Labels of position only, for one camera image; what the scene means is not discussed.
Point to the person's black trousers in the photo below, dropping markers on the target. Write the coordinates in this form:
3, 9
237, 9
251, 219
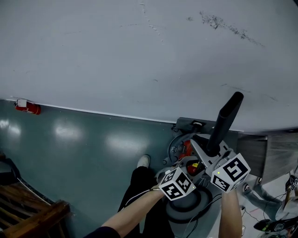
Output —
142, 186

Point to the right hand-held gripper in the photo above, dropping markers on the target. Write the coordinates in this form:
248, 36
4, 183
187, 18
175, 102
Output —
230, 173

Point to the grey wooden cabinet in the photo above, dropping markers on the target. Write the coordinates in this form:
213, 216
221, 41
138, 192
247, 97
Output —
274, 153

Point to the person's dark shirt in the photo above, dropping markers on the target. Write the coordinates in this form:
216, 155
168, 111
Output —
104, 233

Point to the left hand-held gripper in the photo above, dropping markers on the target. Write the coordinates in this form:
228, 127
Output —
177, 186

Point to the person's left forearm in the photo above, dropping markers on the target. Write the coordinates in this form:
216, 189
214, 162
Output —
132, 213

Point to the person's right forearm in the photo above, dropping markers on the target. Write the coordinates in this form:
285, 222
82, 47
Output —
230, 213

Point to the person's white shoe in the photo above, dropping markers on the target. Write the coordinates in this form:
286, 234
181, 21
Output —
144, 160

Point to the wooden slatted rack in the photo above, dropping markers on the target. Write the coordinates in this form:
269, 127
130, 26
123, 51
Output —
30, 213

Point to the red vacuum cleaner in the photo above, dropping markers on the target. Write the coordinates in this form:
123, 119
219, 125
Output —
177, 148

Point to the red fire extinguisher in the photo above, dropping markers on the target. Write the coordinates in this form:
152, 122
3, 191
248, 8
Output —
29, 108

